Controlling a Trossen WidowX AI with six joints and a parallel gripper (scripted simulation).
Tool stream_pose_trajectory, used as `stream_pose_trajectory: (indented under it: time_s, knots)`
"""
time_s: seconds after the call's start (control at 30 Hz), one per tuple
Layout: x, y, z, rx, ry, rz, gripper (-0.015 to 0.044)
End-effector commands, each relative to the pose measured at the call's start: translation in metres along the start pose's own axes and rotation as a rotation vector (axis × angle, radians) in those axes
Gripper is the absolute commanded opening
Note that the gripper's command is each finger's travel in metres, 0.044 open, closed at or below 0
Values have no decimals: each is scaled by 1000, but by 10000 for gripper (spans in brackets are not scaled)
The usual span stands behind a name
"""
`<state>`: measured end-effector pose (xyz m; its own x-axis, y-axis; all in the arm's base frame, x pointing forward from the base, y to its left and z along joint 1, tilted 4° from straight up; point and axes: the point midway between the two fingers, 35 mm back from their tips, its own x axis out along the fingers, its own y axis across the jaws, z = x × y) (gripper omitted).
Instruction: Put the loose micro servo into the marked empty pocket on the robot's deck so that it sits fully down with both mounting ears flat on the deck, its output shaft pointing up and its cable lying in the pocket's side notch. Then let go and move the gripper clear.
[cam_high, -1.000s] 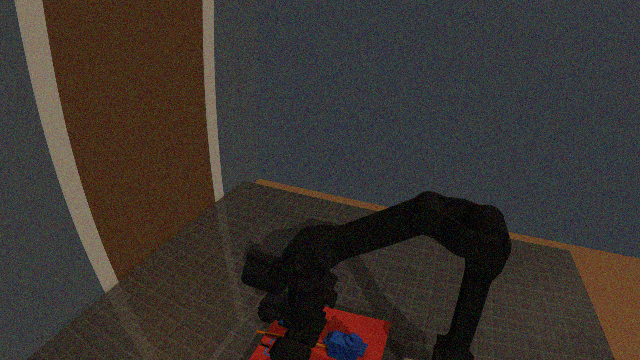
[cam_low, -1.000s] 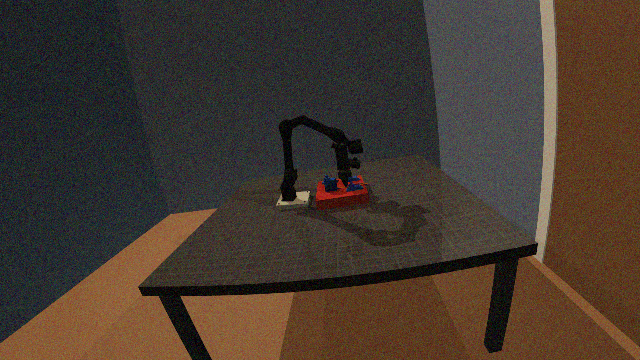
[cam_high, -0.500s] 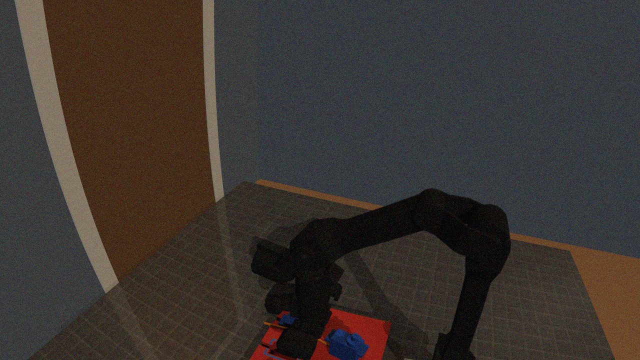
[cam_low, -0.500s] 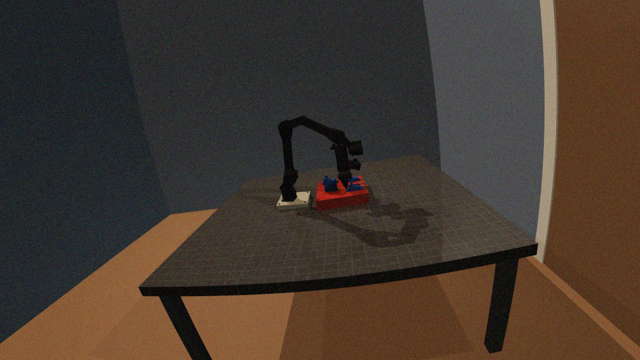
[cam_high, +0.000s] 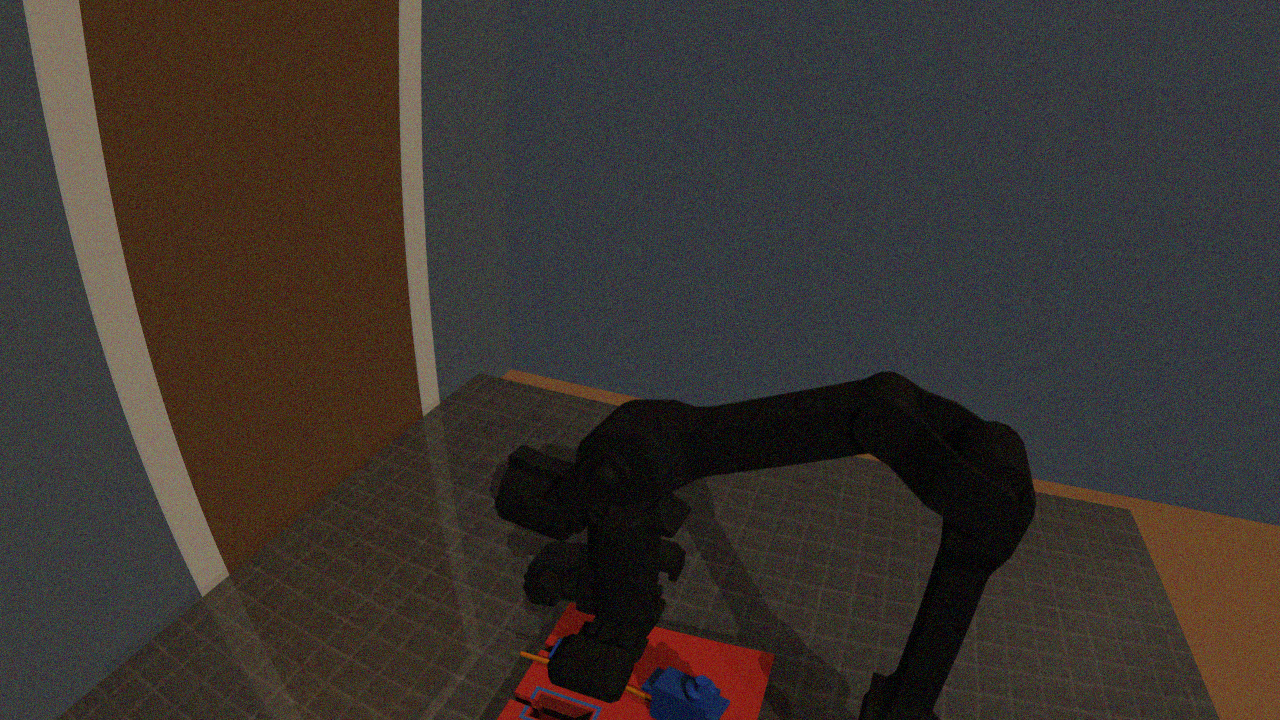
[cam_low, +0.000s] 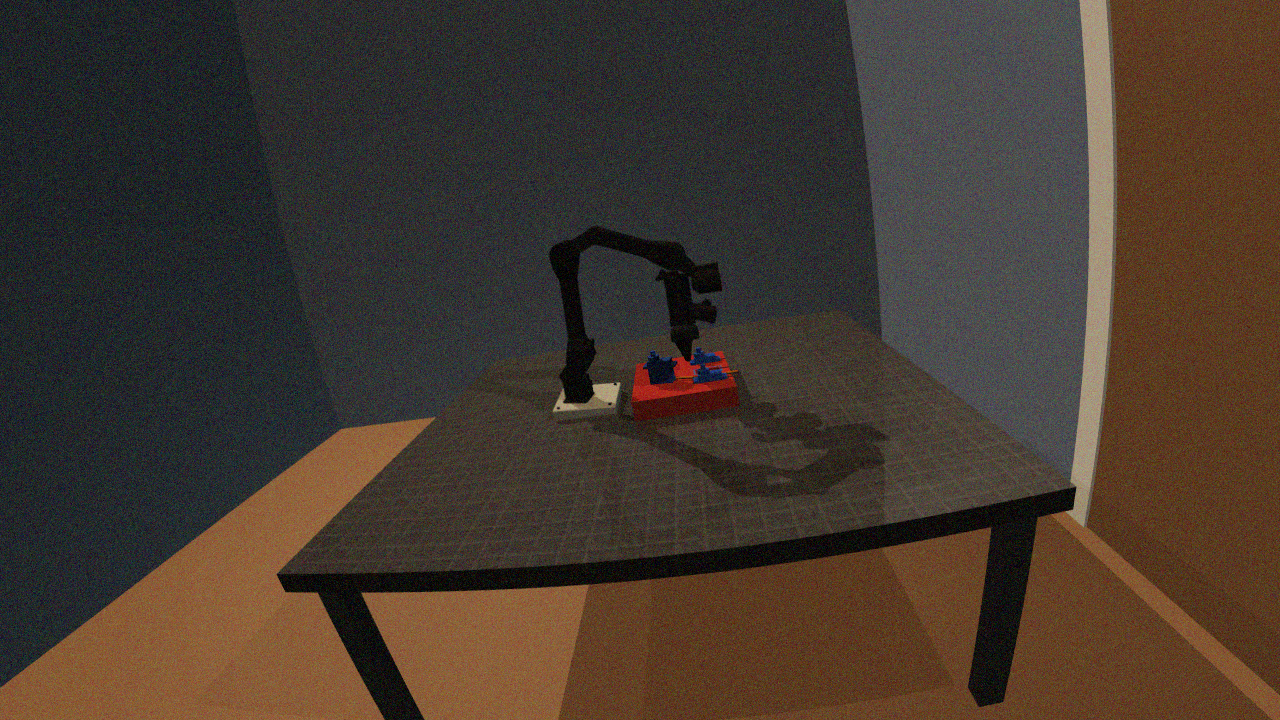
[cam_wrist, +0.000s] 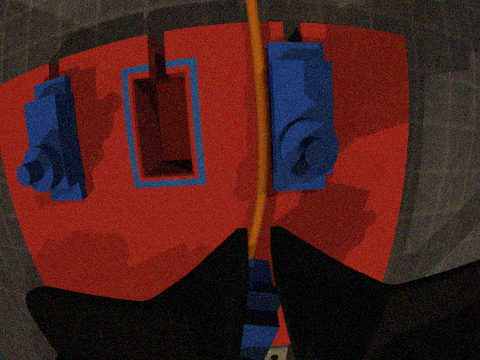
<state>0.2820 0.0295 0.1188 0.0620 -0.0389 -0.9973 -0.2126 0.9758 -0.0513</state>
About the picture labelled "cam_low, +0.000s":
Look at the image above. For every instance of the blue micro servo with orange cable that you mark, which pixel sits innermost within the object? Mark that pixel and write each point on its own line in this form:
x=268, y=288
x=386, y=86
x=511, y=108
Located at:
x=661, y=370

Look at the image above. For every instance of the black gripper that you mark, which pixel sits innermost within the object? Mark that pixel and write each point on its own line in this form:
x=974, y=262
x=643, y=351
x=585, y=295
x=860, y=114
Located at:
x=683, y=332

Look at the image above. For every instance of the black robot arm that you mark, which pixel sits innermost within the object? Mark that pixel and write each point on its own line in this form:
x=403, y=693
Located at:
x=565, y=258

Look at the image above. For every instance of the red flat deck plate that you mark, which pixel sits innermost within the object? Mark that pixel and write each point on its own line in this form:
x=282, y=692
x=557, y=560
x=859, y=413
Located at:
x=711, y=390

